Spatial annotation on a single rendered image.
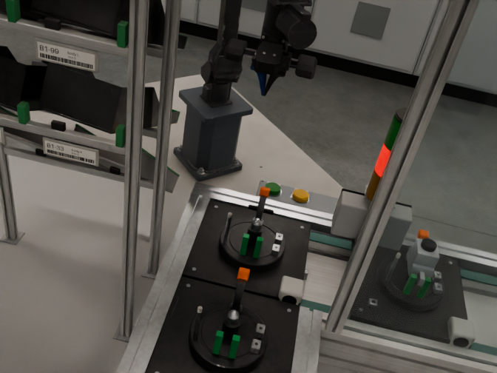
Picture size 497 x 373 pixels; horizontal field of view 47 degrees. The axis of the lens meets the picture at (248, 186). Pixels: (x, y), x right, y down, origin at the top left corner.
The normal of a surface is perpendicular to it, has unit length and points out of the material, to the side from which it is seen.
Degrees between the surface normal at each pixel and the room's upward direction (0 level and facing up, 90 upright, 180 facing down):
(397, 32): 90
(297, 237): 0
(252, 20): 90
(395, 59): 90
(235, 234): 0
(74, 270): 0
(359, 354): 90
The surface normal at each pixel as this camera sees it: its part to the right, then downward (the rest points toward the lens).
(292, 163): 0.16, -0.77
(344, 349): -0.18, 0.59
